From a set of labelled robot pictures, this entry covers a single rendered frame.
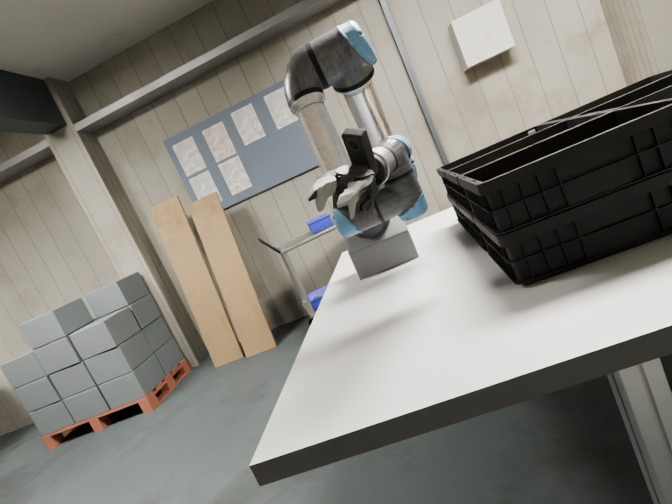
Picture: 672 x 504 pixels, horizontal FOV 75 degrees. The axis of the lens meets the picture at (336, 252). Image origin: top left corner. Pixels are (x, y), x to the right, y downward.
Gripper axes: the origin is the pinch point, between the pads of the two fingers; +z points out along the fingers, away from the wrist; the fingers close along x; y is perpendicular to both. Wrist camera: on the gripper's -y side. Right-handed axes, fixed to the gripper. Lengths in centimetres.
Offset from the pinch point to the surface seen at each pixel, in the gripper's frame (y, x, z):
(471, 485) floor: 104, -35, -26
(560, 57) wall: 24, -13, -353
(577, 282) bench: 15.1, -43.4, -16.1
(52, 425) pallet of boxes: 271, 280, -22
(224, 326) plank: 219, 188, -138
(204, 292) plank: 195, 211, -145
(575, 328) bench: 12.5, -43.5, 1.0
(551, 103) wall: 57, -15, -341
